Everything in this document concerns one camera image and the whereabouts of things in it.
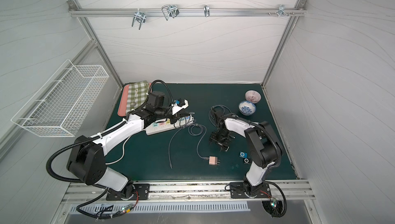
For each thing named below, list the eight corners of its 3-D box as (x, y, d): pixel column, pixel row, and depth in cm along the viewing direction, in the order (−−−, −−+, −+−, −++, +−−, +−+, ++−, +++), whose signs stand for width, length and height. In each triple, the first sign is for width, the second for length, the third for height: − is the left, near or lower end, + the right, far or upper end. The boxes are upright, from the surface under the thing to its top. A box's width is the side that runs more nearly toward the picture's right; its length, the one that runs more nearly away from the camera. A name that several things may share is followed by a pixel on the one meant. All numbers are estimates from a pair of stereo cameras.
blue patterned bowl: (240, 115, 102) (240, 113, 100) (237, 103, 109) (238, 100, 107) (256, 115, 103) (257, 113, 100) (252, 103, 109) (253, 100, 107)
